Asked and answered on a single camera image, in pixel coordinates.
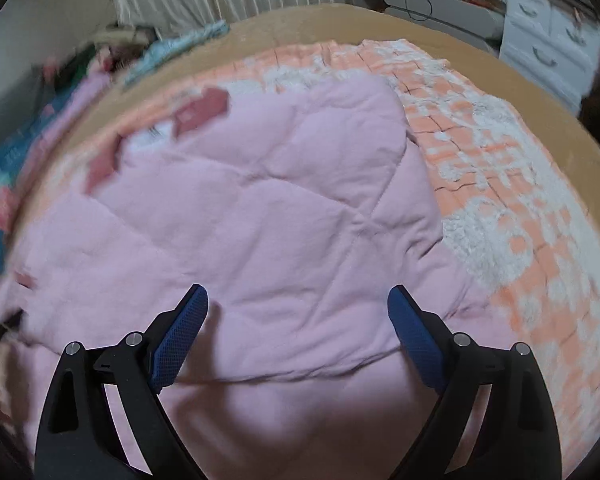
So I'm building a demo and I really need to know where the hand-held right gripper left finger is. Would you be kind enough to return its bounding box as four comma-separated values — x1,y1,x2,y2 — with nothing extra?
32,284,210,480

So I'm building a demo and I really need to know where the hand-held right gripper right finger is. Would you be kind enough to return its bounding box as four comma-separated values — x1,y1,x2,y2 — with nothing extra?
387,284,563,480

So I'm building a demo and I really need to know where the pink quilted blanket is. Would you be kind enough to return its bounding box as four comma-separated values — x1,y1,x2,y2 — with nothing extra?
0,77,531,480

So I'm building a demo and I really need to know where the pile of mixed clothes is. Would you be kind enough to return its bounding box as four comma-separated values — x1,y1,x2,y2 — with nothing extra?
40,25,156,88

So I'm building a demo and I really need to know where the orange checkered fleece blanket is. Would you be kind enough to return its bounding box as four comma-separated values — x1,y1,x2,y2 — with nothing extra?
10,37,600,476

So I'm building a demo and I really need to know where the light blue cloth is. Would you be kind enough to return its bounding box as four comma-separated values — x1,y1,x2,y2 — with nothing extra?
125,20,231,86

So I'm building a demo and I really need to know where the white drawer cabinet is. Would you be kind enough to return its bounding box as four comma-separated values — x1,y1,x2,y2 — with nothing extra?
497,0,600,117

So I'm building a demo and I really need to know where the grey cluttered desk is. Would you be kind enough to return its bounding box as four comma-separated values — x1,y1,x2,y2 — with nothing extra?
347,0,508,55

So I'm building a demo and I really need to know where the bed with tan sheet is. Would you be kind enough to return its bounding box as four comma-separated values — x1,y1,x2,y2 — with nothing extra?
5,2,600,241

